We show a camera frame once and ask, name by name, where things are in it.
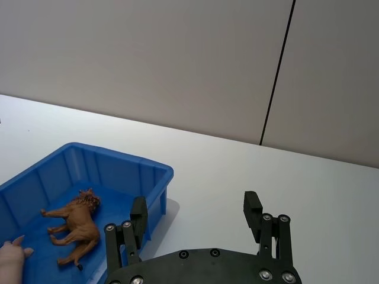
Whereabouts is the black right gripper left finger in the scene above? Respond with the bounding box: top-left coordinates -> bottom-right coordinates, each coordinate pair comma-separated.
103,196 -> 149,272

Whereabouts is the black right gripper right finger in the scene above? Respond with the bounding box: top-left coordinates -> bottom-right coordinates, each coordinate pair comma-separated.
243,191 -> 294,266

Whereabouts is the blue plastic bin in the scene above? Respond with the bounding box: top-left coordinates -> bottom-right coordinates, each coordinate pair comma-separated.
0,142 -> 175,284

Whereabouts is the brown toy lion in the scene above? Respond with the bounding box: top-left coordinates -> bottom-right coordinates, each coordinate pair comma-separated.
40,188 -> 102,271

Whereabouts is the pink toy pig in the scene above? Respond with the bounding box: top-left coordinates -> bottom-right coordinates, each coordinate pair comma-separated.
0,235 -> 35,284

